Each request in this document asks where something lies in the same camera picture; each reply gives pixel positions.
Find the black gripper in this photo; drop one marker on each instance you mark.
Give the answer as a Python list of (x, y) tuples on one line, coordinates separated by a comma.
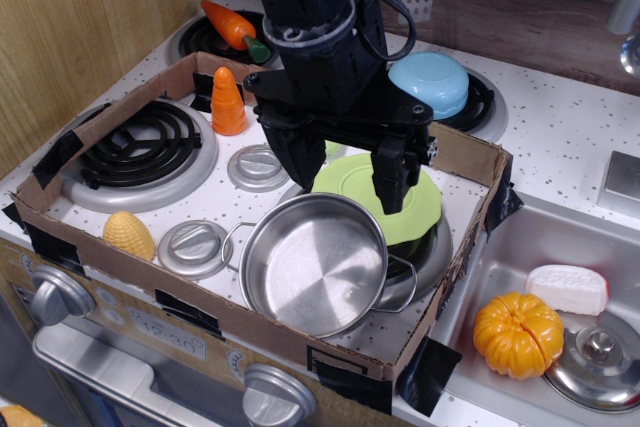
[(341, 93)]

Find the green toy broccoli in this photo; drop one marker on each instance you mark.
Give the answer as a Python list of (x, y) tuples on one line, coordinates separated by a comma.
[(332, 149)]

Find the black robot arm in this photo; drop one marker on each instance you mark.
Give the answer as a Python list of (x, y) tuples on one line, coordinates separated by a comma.
[(303, 23)]

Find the stainless steel pot lid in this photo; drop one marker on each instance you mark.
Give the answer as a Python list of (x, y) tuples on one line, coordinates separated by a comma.
[(599, 368)]

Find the green plastic plate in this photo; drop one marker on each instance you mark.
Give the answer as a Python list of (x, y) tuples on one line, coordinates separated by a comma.
[(352, 177)]

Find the upper silver stove knob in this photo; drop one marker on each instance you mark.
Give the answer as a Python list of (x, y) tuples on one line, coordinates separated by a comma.
[(256, 168)]

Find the silver stove knob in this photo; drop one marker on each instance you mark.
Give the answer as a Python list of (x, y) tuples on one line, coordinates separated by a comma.
[(195, 249), (256, 168)]

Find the light blue plastic bowl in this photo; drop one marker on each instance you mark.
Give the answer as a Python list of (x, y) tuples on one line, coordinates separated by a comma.
[(435, 79)]

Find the orange toy carrot cone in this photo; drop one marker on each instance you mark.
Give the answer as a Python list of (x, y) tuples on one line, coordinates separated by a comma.
[(227, 104)]

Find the cardboard fence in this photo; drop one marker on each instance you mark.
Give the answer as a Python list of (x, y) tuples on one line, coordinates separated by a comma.
[(420, 367)]

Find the back right black burner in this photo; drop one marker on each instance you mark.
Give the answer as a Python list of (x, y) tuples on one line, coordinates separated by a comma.
[(485, 115)]

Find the black burner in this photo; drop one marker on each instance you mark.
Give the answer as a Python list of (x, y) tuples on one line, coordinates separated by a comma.
[(485, 115), (199, 35), (155, 158)]

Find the orange toy carrot with stem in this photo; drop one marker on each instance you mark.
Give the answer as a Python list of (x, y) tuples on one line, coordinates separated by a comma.
[(236, 31)]

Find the lower silver stove knob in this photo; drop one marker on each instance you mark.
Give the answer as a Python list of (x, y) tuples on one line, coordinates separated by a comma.
[(195, 249)]

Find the front left black burner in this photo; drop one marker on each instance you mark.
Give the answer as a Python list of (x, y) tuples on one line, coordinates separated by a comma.
[(155, 158)]

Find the steel sink basin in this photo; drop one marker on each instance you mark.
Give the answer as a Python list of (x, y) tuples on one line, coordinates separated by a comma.
[(539, 233)]

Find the back left black burner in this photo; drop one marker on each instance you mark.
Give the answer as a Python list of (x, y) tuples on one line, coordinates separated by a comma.
[(199, 35)]

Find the yellow toy corn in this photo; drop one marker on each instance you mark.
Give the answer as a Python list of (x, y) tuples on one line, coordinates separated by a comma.
[(127, 232)]

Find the orange toy pumpkin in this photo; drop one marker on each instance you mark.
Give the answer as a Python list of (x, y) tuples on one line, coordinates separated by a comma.
[(518, 335)]

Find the right oven knob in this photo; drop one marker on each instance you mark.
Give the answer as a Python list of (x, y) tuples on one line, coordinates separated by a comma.
[(273, 397)]

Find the oven knob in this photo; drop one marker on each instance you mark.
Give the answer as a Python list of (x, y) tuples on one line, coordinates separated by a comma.
[(273, 397), (58, 296)]

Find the oven clock display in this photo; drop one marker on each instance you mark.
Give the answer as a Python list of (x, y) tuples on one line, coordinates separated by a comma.
[(167, 333)]

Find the white toy cheese wedge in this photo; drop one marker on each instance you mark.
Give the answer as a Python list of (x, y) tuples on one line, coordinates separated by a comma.
[(569, 288)]

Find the silver faucet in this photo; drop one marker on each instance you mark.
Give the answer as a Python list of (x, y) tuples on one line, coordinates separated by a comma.
[(621, 21)]

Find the left oven knob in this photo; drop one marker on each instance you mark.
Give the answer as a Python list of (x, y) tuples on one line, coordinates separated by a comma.
[(58, 296)]

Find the orange object at corner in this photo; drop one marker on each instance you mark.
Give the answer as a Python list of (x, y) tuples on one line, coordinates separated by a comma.
[(17, 416)]

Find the silver faucet base plate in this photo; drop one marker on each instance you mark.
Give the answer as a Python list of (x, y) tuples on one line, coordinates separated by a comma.
[(619, 191)]

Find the silver oven door handle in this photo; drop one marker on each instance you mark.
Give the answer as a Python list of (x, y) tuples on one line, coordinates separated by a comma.
[(121, 382)]

